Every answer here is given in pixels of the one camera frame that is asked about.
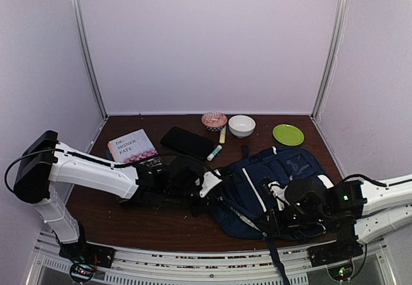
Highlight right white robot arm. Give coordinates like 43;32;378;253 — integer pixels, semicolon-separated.
259;174;411;261

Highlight left aluminium frame post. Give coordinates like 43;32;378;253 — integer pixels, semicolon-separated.
71;0;108;120

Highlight navy blue student backpack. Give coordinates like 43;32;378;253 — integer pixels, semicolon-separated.
209;147;326;284

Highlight white book pink flowers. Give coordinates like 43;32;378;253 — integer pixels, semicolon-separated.
108;129;162;167

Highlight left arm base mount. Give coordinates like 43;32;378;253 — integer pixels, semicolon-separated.
59;243;115;283

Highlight green plate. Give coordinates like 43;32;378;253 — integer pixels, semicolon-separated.
272;124;304;147

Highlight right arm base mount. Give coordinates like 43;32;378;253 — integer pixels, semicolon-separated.
308;241;368;283

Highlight right aluminium frame post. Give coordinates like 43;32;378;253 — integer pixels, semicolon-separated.
311;0;349;122

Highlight front aluminium rail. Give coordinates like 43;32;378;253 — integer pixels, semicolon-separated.
24;231;397;284

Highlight white ceramic bowl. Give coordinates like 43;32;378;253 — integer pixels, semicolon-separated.
228;115;256;138

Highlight dark blue Humor book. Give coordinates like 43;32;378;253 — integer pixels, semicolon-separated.
106;150;113;161

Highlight aluminium frame post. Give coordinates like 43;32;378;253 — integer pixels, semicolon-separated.
71;0;108;120
311;0;349;122

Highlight black rectangular case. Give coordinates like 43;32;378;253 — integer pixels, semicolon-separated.
160;126;214;161

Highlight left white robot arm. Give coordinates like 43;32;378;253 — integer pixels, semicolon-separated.
4;131;212;262

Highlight white green glue stick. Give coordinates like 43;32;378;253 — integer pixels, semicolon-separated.
207;145;223;161

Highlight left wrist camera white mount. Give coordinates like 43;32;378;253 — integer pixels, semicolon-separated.
195;169;223;198

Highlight yellow highlighter marker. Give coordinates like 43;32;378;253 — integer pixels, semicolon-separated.
219;127;226;144

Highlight red patterned small bowl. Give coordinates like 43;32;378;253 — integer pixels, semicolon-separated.
201;111;228;132

